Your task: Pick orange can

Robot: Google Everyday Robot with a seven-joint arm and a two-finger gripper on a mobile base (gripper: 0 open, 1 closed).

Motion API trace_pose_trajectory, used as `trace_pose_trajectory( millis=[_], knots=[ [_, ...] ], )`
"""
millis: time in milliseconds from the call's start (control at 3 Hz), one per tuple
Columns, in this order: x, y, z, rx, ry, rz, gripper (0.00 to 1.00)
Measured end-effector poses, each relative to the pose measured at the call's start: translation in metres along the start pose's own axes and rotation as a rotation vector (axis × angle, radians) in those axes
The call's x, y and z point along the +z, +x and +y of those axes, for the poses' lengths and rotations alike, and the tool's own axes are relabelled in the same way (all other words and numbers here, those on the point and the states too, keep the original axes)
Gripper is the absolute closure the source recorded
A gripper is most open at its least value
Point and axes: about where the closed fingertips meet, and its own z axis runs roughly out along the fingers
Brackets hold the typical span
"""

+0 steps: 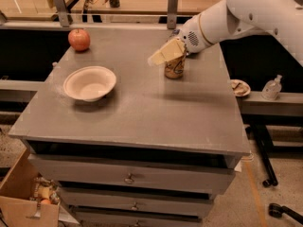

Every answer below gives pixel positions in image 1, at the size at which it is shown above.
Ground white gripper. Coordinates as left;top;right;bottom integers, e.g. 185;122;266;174
148;14;210;66

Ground orange soda can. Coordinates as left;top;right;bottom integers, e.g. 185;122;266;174
165;55;186;79

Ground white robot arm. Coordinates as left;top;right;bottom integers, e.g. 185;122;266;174
148;0;303;65

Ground small plate with food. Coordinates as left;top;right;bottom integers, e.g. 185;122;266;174
231;79;251;97

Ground white paper bowl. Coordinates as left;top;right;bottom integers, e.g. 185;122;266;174
63;66;116;102

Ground grey drawer cabinet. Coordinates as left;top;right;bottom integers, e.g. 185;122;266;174
9;27;251;227

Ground red apple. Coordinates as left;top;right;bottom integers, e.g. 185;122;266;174
68;28;90;52

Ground clear sanitizer bottle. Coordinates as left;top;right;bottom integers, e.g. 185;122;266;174
261;75;282;100

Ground black chair leg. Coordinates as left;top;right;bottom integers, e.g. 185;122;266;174
251;124;278;187

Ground black caster wheel base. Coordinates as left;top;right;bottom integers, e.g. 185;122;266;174
268;203;303;225

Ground snack items in box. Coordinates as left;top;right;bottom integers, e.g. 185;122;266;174
29;177;61;205

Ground cardboard box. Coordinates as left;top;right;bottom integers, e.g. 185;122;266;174
0;149;59;227

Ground right metal bracket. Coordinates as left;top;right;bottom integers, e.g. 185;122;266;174
167;0;178;29

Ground metal bracket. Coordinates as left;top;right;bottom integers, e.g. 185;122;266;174
167;0;178;29
53;0;70;27

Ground top drawer with handle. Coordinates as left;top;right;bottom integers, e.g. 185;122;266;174
28;154;235;194

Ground drawer with handle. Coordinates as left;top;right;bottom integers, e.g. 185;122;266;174
59;187;213;218
28;154;235;194
75;209;202;227

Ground left metal bracket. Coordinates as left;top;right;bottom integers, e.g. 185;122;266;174
53;0;70;27

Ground middle drawer with handle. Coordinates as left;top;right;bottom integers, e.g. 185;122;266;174
59;187;213;218

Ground bottom drawer with handle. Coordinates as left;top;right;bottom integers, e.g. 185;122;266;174
75;209;202;227

